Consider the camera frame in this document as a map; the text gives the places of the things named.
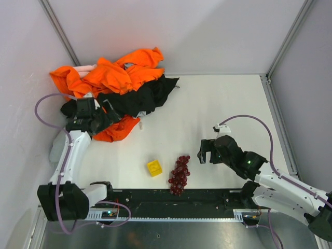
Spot orange drawstring shorts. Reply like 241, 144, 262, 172
93, 115, 141, 143

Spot black cloth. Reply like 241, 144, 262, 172
60, 75, 179, 119

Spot orange hoodie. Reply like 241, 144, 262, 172
49, 47, 164, 98

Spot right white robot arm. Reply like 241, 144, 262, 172
197, 135, 331, 242

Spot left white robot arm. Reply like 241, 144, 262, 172
37, 93, 113, 222

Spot grey cloth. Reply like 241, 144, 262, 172
49, 131, 66, 168

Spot pink cloth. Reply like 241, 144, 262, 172
74, 64, 97, 78

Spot red grape bunch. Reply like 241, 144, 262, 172
168, 155, 191, 197

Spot yellow toy block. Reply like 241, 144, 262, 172
147, 160, 162, 177

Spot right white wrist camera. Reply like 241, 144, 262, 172
213, 124, 231, 136

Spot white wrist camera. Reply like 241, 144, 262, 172
213, 124, 231, 136
83, 92, 100, 109

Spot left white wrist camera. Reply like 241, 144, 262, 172
83, 92, 100, 109

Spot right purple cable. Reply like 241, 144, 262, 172
217, 114, 332, 249

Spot purple cable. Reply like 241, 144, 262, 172
35, 93, 132, 235
217, 114, 332, 249

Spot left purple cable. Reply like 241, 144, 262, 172
35, 93, 132, 235

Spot white cable duct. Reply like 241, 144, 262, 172
84, 210, 243, 223

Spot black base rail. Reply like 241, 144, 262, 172
90, 189, 261, 219

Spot left aluminium frame post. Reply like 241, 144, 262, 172
38, 0, 81, 66

